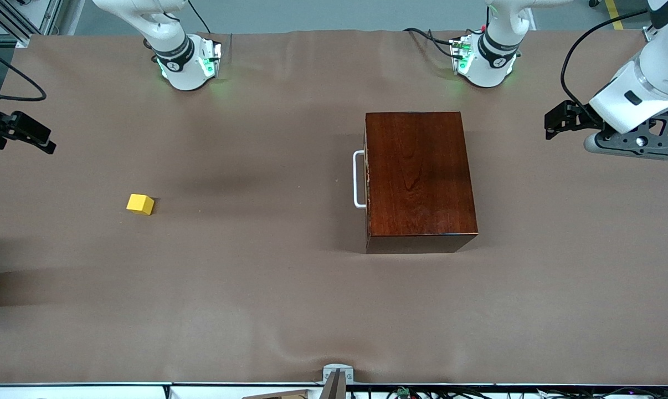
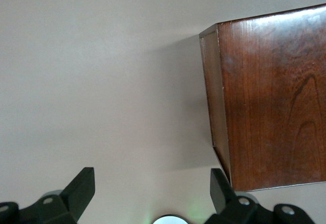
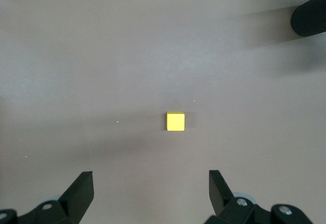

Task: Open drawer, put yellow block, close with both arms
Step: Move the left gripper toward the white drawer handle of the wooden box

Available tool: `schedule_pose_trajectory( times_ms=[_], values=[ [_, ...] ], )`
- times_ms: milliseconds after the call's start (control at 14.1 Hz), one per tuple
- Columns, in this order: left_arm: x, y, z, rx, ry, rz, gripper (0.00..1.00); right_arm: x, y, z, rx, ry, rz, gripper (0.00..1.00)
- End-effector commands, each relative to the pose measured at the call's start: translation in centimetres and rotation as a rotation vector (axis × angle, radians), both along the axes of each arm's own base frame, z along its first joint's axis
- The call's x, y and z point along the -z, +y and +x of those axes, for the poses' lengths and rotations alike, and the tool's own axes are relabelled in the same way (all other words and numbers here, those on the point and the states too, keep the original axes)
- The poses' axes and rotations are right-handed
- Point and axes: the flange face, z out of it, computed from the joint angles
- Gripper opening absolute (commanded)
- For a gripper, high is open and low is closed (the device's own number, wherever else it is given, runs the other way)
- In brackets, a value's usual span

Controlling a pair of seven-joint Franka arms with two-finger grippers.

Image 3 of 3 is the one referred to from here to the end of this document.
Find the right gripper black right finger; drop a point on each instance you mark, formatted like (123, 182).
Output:
(224, 206)

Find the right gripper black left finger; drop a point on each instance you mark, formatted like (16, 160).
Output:
(74, 203)

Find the yellow wooden cube block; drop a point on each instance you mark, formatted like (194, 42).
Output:
(175, 122)

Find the brown table cloth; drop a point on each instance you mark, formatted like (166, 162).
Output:
(102, 68)

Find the black ribbed cylinder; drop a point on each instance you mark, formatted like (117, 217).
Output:
(309, 17)

